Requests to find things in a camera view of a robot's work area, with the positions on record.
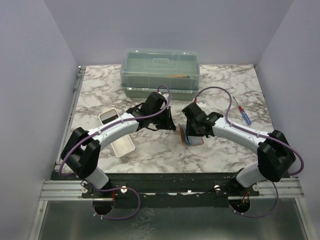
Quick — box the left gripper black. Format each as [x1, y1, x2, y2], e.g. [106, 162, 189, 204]
[150, 106, 176, 130]

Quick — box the brown leather card holder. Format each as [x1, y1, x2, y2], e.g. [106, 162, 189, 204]
[178, 124, 204, 146]

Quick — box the white rectangular tray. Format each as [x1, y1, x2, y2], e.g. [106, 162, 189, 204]
[98, 108, 136, 158]

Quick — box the black credit card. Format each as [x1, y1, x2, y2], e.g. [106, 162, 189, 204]
[99, 113, 119, 125]

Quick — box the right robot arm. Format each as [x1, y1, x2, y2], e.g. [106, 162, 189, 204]
[182, 102, 296, 196]

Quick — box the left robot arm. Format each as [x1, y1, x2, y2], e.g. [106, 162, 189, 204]
[60, 92, 176, 198]

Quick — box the green clear-lid storage box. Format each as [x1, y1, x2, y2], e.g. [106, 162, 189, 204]
[120, 49, 200, 101]

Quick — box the red blue screwdriver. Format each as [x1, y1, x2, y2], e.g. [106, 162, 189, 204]
[233, 96, 252, 126]

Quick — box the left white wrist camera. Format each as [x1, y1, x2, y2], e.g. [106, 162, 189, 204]
[158, 91, 169, 100]

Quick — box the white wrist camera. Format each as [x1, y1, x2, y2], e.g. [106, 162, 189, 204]
[193, 99, 207, 108]
[158, 91, 169, 100]

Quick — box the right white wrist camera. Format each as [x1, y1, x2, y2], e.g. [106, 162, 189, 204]
[193, 99, 207, 108]

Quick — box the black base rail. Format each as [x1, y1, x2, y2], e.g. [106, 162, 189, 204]
[50, 172, 296, 212]

